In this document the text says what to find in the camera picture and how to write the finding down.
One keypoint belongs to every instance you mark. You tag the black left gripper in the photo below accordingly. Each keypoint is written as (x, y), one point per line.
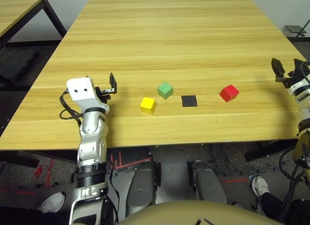
(103, 95)

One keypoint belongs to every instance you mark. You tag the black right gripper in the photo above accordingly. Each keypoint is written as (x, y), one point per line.
(296, 76)

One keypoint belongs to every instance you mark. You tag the yellow wooden block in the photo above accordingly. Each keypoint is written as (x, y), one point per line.
(147, 105)

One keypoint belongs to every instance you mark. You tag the green wooden block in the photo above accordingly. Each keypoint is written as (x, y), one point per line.
(165, 89)

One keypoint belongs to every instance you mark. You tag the red wooden block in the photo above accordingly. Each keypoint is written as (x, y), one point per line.
(228, 93)

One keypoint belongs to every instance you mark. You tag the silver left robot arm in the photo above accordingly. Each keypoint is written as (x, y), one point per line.
(90, 142)

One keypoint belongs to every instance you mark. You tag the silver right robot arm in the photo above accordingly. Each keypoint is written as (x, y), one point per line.
(305, 113)

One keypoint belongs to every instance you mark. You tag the black square pad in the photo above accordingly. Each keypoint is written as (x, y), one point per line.
(189, 100)

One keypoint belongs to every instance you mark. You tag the black table foot bar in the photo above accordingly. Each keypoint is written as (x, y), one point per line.
(268, 150)
(19, 158)

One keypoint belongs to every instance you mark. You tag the black foam floor mat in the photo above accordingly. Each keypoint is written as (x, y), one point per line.
(15, 63)

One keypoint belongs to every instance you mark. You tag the grey robot left leg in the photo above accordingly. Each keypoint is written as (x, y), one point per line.
(141, 186)

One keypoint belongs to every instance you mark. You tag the grey robot leg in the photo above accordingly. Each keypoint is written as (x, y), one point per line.
(208, 184)
(141, 186)

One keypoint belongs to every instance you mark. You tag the speckled dark floor mat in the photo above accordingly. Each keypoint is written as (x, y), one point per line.
(230, 159)

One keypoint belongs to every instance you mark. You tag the white bystander shoe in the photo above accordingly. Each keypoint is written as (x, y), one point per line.
(52, 203)
(259, 186)

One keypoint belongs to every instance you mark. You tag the grey robot right leg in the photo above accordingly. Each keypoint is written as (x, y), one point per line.
(208, 184)

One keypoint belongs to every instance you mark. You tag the tan robot torso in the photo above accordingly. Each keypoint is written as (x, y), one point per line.
(193, 214)

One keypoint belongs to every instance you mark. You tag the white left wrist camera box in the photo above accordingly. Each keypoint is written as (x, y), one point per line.
(81, 89)

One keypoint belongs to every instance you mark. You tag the wooden side table black frame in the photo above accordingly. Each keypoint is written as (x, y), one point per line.
(14, 7)

